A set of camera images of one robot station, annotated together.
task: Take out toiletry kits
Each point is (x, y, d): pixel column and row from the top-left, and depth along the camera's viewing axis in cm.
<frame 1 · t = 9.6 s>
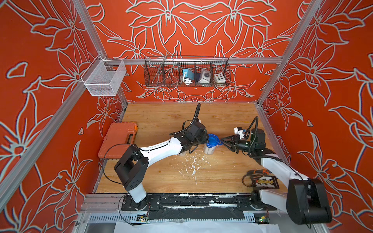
left hand: (209, 137, 83), fingers open
right hand: (220, 142, 78), fingers open
clear container blue lid right: (213, 141, 86), point 12 cm above the table
red plastic tool case: (119, 137, 97), point 4 cm above the table

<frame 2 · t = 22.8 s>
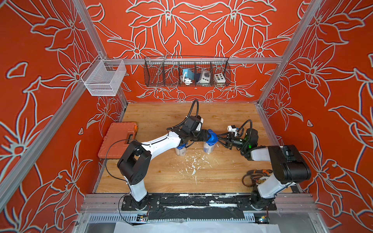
left hand: (208, 136, 85), fingers open
right hand: (216, 139, 82), fingers open
clear container blue lid left: (180, 150, 85), point 9 cm above the table
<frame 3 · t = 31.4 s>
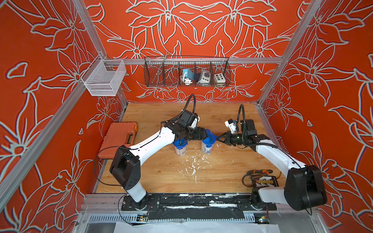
left hand: (204, 135, 80), fingers open
right hand: (214, 139, 80), fingers closed
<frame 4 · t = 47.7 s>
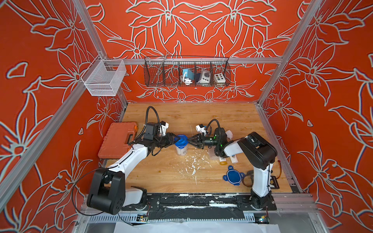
left hand: (177, 139, 84), fingers open
right hand: (187, 144, 80), fingers open
blue container lid: (233, 176, 84), on the table
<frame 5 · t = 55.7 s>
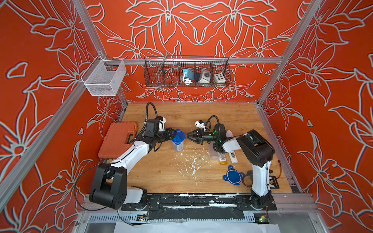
left hand: (174, 133, 87), fingers open
right hand: (186, 138, 81), fingers open
clear container blue lid left: (178, 140, 86), point 12 cm above the table
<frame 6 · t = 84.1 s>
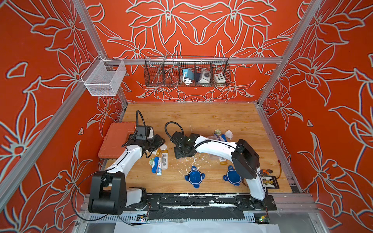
left hand: (163, 140, 88), fingers open
right hand: (176, 155, 85), fingers open
blue container lid 2: (194, 177, 83), on the table
yellow capped bottle: (158, 151, 92), point 2 cm above the table
blue toothbrush: (154, 168, 86), on the table
toothpaste tube: (159, 168, 86), on the table
green round packet: (151, 161, 89), on the table
